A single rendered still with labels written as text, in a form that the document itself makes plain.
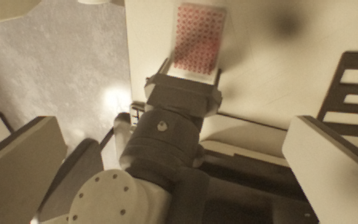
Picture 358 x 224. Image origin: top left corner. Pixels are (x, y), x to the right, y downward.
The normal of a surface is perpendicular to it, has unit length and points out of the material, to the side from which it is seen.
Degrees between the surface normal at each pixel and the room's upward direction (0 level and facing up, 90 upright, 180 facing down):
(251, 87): 0
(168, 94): 78
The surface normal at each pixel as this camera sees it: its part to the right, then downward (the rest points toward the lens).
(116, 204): -0.29, -0.65
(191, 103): 0.03, -0.61
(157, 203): 0.91, 0.02
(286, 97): -0.27, 0.62
